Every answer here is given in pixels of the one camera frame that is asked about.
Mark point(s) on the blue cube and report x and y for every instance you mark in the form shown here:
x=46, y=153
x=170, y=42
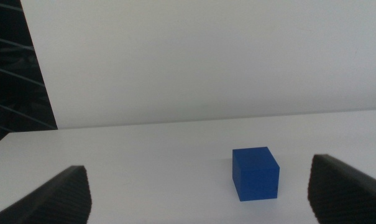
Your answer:
x=256, y=177

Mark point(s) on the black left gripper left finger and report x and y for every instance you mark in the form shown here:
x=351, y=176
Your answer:
x=60, y=199

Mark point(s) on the dark background panel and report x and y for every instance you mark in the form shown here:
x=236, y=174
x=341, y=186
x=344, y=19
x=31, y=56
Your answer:
x=10, y=77

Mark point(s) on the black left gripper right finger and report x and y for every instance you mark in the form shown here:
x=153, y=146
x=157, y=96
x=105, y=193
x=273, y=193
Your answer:
x=346, y=196

